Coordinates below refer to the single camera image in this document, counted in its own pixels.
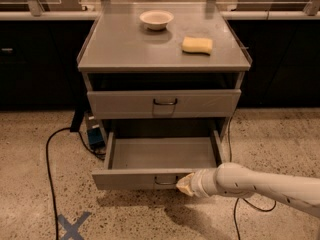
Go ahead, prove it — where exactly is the grey drawer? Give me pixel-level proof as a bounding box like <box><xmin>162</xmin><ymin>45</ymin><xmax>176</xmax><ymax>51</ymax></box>
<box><xmin>92</xmin><ymin>130</ymin><xmax>224</xmax><ymax>190</ymax></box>
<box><xmin>87</xmin><ymin>89</ymin><xmax>241</xmax><ymax>119</ymax></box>

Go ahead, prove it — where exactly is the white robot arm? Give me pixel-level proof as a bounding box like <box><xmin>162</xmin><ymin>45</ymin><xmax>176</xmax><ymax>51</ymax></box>
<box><xmin>176</xmin><ymin>163</ymin><xmax>320</xmax><ymax>218</ymax></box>

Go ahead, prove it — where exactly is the grey top drawer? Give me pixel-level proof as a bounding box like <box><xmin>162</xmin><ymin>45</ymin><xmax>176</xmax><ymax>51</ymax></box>
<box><xmin>87</xmin><ymin>89</ymin><xmax>241</xmax><ymax>119</ymax></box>

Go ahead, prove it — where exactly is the grey drawer cabinet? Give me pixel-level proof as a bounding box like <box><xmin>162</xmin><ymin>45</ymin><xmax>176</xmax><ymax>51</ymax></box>
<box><xmin>76</xmin><ymin>2</ymin><xmax>253</xmax><ymax>163</ymax></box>

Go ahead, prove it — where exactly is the blue power box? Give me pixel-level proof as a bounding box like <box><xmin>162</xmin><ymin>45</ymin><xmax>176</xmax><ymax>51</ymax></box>
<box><xmin>85</xmin><ymin>113</ymin><xmax>105</xmax><ymax>150</ymax></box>

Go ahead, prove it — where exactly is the blue tape cross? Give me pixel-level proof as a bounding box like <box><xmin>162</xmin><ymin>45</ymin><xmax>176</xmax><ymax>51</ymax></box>
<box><xmin>58</xmin><ymin>212</ymin><xmax>91</xmax><ymax>240</ymax></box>

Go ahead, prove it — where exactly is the yellow sponge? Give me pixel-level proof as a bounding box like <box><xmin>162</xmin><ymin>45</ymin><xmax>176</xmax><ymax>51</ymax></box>
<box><xmin>182</xmin><ymin>37</ymin><xmax>213</xmax><ymax>55</ymax></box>

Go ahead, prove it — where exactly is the white bowl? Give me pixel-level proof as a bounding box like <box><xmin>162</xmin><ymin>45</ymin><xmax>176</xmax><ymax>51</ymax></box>
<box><xmin>139</xmin><ymin>10</ymin><xmax>174</xmax><ymax>31</ymax></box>

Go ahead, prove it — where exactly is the black cable right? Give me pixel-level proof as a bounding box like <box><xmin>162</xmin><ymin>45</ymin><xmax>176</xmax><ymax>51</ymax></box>
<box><xmin>227</xmin><ymin>116</ymin><xmax>277</xmax><ymax>240</ymax></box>

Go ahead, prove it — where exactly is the black cable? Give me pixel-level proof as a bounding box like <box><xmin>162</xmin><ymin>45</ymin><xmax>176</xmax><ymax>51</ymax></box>
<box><xmin>45</xmin><ymin>126</ymin><xmax>106</xmax><ymax>240</ymax></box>
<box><xmin>227</xmin><ymin>116</ymin><xmax>277</xmax><ymax>240</ymax></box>

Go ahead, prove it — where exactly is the black cable left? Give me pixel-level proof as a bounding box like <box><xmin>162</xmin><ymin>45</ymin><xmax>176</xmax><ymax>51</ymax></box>
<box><xmin>45</xmin><ymin>126</ymin><xmax>106</xmax><ymax>240</ymax></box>

